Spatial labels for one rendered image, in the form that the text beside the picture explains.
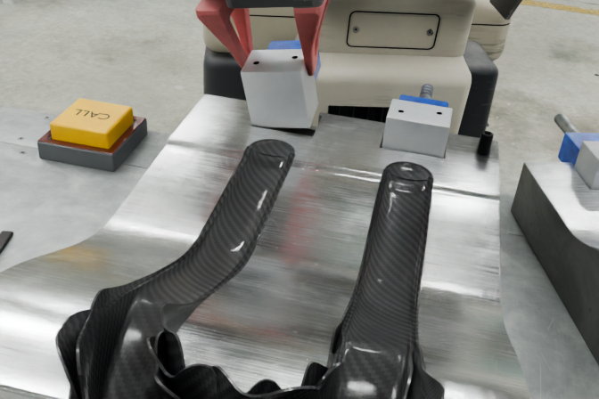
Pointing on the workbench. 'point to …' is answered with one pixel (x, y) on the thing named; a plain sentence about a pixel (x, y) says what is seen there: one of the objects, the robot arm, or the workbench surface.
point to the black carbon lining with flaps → (397, 299)
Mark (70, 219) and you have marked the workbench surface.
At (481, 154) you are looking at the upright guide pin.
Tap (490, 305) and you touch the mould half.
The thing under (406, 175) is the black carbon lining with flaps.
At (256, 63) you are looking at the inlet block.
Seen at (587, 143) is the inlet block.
